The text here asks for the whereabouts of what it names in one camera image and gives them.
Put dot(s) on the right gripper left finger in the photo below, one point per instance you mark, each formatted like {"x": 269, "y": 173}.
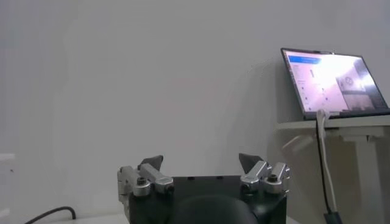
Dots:
{"x": 152, "y": 179}

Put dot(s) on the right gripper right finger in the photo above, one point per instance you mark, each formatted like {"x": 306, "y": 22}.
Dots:
{"x": 265, "y": 179}

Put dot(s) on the black power adapter block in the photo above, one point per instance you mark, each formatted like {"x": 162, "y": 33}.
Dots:
{"x": 332, "y": 218}

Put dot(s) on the white side table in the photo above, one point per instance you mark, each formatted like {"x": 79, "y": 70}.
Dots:
{"x": 359, "y": 121}

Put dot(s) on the open grey laptop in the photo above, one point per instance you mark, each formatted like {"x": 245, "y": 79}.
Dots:
{"x": 329, "y": 82}

